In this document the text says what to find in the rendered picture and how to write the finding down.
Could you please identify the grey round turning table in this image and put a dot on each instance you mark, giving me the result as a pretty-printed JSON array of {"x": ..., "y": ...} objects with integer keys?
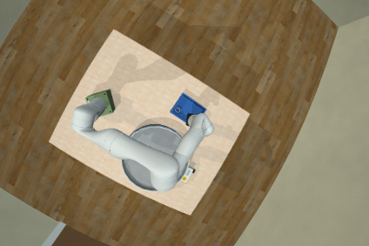
[{"x": 159, "y": 137}]

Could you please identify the blue rectangular crate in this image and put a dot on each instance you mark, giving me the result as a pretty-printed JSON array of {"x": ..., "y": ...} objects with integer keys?
[{"x": 186, "y": 105}]

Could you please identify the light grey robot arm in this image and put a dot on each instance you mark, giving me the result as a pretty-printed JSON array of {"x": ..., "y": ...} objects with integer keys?
[{"x": 164, "y": 169}]

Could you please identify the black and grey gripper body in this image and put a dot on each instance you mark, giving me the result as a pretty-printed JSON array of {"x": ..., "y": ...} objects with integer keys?
[{"x": 188, "y": 119}]

